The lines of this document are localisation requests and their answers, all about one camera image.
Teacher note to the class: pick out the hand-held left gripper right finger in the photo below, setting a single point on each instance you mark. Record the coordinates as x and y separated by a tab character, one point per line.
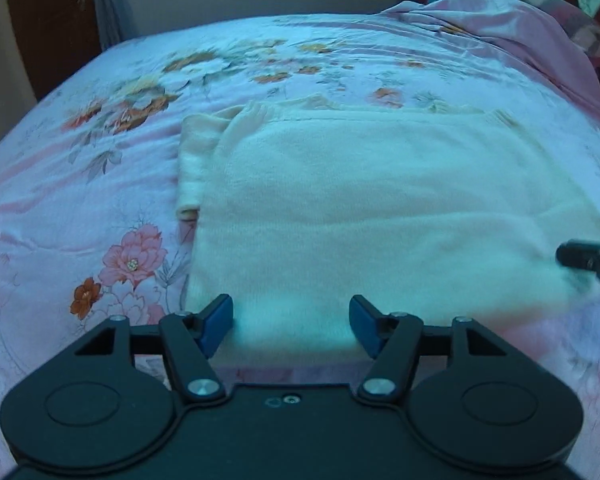
364	324

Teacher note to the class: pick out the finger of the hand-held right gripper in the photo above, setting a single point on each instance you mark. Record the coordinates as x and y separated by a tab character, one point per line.
580	256

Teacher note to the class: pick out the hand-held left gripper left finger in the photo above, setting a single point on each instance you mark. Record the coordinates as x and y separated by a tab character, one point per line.
218	322

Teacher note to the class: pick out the cream knitted sweater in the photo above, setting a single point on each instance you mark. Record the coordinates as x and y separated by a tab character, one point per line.
380	200

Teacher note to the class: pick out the floral bed sheet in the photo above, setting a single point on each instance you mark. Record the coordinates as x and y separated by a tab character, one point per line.
105	160

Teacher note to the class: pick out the pink blanket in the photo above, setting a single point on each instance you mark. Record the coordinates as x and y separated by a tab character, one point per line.
520	25

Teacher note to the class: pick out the brown wooden door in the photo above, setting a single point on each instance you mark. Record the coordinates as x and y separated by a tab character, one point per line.
50	25

